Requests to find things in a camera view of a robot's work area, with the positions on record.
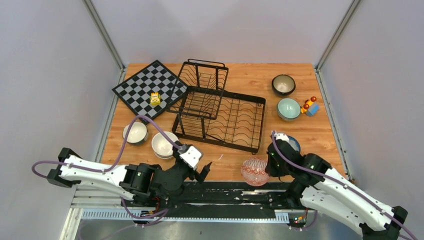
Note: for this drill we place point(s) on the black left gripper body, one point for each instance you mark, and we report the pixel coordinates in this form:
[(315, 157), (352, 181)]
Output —
[(185, 172)]

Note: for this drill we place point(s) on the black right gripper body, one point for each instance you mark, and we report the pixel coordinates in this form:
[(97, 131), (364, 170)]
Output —
[(275, 169)]

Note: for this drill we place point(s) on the blue white porcelain bowl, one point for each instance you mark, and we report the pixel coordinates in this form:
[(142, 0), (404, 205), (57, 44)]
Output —
[(294, 143)]

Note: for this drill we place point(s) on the blue diamond pattern bowl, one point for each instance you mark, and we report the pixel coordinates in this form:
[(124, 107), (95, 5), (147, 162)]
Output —
[(253, 171)]

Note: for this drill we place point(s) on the cream leaf bowl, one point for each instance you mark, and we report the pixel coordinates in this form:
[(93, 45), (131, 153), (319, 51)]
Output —
[(161, 145)]

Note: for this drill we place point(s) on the green floral bowl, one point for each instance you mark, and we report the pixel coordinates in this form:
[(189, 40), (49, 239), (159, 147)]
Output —
[(288, 109)]

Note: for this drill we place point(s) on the teal white striped bowl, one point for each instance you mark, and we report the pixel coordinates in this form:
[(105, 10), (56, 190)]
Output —
[(138, 133)]

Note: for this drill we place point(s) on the black wire dish rack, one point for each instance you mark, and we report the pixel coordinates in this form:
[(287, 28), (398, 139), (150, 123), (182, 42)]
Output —
[(208, 113)]

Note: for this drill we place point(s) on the dark blue glazed bowl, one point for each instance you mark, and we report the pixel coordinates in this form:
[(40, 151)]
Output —
[(283, 85)]

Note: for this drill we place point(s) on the black white chessboard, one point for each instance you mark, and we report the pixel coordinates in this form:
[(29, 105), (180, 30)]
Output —
[(156, 77)]

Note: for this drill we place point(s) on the cream painted bowl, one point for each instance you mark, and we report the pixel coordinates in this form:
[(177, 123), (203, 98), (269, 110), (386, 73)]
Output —
[(164, 157)]

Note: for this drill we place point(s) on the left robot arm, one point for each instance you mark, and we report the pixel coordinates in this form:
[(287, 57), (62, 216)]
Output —
[(139, 183)]

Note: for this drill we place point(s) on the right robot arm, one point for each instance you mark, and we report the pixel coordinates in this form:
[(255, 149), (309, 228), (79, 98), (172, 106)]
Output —
[(317, 185)]

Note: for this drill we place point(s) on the orange blue toy blocks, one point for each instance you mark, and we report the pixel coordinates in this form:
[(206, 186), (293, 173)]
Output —
[(310, 107)]

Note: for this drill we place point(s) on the yellow toy block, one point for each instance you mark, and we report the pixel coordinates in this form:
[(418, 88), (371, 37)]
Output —
[(155, 99)]

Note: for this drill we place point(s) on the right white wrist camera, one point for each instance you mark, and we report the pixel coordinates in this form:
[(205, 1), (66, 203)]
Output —
[(281, 136)]

